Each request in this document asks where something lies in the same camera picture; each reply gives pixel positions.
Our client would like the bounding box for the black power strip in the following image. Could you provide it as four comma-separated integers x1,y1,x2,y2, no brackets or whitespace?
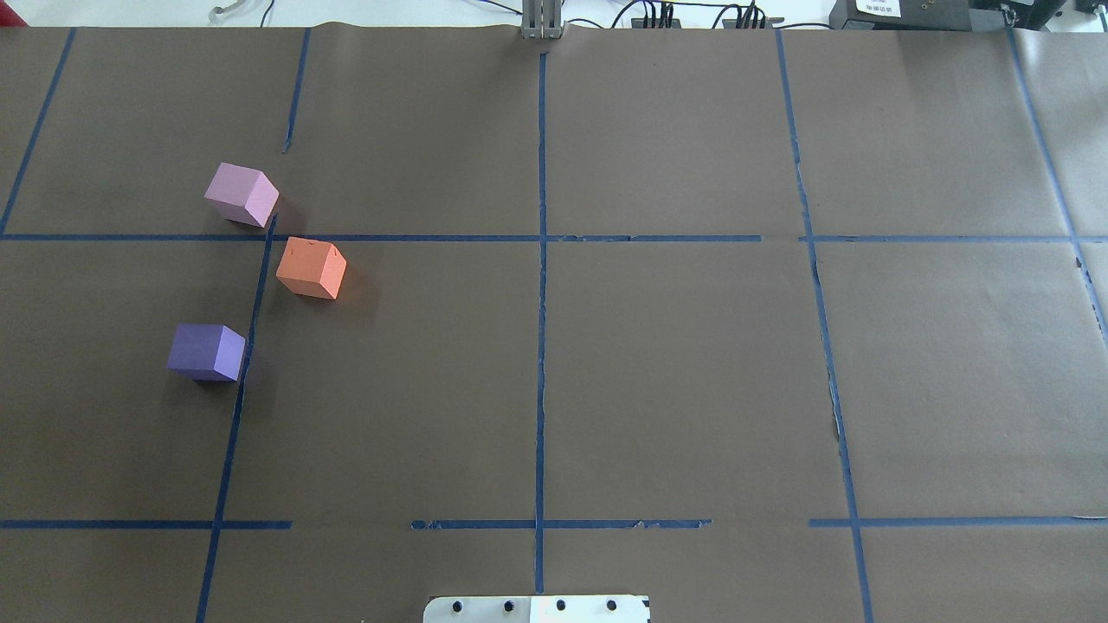
718,17,783,30
632,16,683,30

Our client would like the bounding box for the orange foam cube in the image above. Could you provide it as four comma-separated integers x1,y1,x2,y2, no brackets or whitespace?
276,236,347,300

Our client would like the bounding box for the purple foam cube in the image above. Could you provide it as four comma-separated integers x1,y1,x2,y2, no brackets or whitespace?
166,324,246,382

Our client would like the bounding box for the white pedestal base plate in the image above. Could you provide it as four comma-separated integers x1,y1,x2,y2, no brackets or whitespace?
422,594,652,622

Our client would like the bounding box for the grey aluminium frame post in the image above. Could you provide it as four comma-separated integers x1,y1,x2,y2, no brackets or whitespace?
521,0,564,41

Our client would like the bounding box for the black power strip right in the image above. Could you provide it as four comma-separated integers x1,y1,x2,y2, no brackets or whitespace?
718,17,783,30

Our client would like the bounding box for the black power strip left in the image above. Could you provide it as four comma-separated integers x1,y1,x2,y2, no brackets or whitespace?
632,16,683,30

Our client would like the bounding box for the pink foam cube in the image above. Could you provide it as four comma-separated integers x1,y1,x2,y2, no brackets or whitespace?
204,163,280,228

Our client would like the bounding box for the black computer box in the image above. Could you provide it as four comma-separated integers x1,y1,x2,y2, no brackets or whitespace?
828,1,1034,32

